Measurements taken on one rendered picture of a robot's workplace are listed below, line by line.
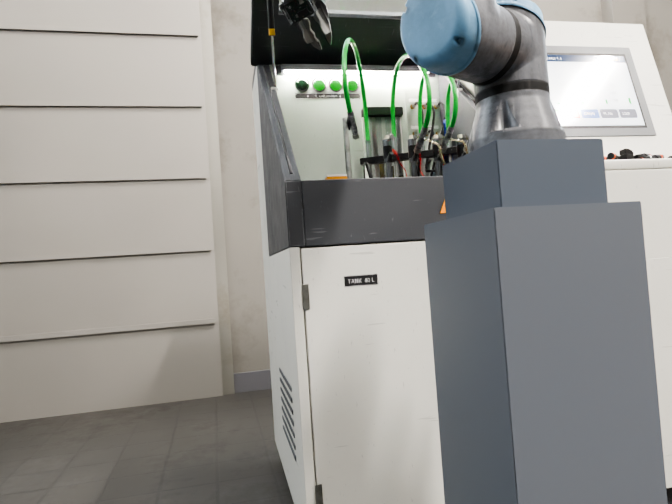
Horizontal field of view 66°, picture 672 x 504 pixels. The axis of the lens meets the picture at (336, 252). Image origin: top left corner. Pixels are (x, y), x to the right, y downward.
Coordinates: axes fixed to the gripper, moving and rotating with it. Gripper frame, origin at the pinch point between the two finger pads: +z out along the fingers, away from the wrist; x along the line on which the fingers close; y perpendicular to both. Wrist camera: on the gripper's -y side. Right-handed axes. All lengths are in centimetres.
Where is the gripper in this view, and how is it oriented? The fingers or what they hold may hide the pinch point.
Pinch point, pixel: (323, 41)
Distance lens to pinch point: 144.2
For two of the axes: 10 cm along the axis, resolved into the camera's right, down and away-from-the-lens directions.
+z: 4.8, 6.9, 5.4
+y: -1.1, 6.6, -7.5
